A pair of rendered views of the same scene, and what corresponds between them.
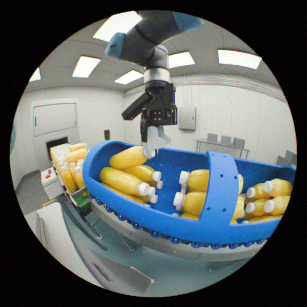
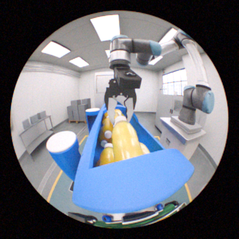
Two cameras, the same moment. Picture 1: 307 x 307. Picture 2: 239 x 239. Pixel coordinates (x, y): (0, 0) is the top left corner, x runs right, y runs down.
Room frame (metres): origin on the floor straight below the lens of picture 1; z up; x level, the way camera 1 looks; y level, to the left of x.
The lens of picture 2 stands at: (0.41, 0.19, 1.30)
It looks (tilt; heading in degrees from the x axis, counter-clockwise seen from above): 19 degrees down; 236
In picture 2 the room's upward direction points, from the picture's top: straight up
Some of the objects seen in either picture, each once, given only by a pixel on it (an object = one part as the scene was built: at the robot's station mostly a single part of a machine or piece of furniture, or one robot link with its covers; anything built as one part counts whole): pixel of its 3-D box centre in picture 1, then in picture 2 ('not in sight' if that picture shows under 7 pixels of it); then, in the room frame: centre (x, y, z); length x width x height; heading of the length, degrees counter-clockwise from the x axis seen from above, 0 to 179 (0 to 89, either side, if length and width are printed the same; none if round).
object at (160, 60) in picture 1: (156, 60); (120, 45); (0.27, -0.01, 1.51); 0.09 x 0.08 x 0.11; 135
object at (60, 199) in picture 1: (85, 231); not in sight; (0.23, 0.59, 0.50); 0.04 x 0.04 x 1.00; 64
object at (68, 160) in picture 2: not in sight; (79, 172); (0.60, -0.30, 0.59); 0.28 x 0.28 x 0.88
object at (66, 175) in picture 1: (68, 180); not in sight; (0.36, 0.57, 0.99); 0.07 x 0.07 x 0.18
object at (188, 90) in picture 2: not in sight; (190, 96); (-0.13, 0.20, 1.35); 0.13 x 0.12 x 0.14; 45
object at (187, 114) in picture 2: not in sight; (188, 113); (-0.13, 0.19, 1.23); 0.15 x 0.15 x 0.10
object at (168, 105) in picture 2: not in sight; (175, 118); (-2.02, -0.23, 0.72); 2.15 x 0.54 x 1.45; 54
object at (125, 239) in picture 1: (126, 241); not in sight; (0.32, 0.25, 0.31); 0.06 x 0.06 x 0.63; 64
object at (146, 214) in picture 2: not in sight; (136, 216); (0.41, 0.28, 0.99); 0.10 x 0.02 x 0.12; 154
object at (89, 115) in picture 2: not in sight; (95, 130); (0.10, -1.19, 0.59); 0.28 x 0.28 x 0.88
